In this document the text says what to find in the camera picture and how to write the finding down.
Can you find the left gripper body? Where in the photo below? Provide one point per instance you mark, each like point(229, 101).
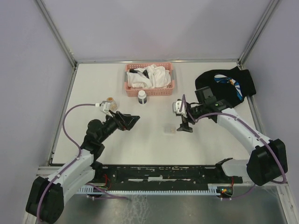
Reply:
point(114, 122)

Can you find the pink plastic basket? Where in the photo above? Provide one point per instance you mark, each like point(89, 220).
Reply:
point(132, 92)

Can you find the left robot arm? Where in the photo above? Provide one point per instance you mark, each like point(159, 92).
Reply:
point(49, 195)

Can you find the white cable duct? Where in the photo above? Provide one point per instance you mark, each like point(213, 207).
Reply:
point(152, 188)

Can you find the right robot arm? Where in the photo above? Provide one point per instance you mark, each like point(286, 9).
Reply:
point(267, 158)

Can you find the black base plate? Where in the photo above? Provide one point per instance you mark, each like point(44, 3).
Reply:
point(205, 174)

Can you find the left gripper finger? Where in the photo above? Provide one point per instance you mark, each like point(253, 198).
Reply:
point(127, 118)
point(127, 125)

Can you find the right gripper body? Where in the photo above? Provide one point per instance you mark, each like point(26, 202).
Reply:
point(188, 118)

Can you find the white cloth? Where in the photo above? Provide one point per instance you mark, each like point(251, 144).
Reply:
point(149, 77)

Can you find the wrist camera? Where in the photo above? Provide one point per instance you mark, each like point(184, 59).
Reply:
point(104, 107)
point(179, 108)

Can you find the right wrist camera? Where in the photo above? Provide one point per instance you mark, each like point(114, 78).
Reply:
point(179, 108)

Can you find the black garment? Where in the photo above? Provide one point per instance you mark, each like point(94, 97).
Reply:
point(232, 85)

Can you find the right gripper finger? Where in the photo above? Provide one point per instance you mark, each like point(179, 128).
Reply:
point(189, 129)
point(182, 127)

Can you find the white capped pill bottle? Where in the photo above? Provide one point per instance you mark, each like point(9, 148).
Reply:
point(142, 97)

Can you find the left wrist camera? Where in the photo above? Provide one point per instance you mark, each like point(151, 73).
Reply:
point(104, 107)

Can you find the clear pill bottle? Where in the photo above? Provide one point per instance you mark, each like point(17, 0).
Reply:
point(113, 105)

